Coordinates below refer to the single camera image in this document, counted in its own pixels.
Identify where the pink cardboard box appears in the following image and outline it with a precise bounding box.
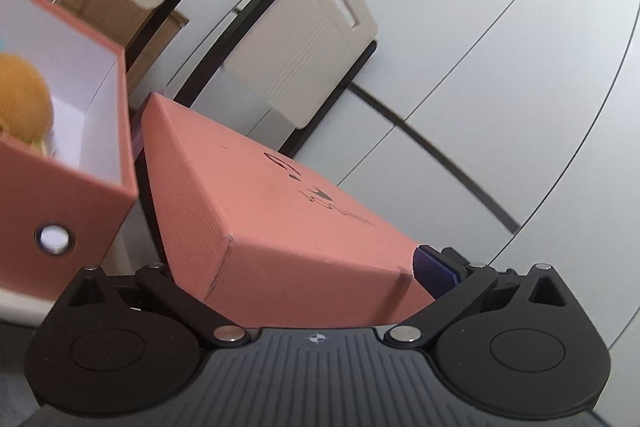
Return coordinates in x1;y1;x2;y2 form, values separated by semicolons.
0;0;140;304

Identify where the white wardrobe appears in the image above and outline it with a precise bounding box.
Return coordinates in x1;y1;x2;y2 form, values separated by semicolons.
165;0;640;350

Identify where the orange and blue plush toy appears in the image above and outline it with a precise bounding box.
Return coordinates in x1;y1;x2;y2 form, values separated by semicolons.
0;38;56;158

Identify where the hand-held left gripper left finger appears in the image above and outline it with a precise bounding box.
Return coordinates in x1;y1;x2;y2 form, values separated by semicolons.
67;263;252;350

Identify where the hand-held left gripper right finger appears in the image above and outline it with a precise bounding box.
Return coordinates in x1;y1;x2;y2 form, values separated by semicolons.
384;245;576;350

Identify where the pink cardboard box lid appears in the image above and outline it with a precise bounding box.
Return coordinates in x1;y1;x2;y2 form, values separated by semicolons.
141;92;439;327

